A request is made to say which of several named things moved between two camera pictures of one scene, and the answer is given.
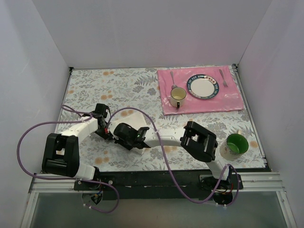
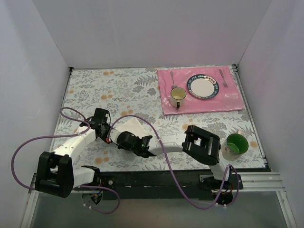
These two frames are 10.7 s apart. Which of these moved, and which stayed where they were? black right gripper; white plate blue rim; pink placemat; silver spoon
Moved: black right gripper
Stayed: white plate blue rim; pink placemat; silver spoon
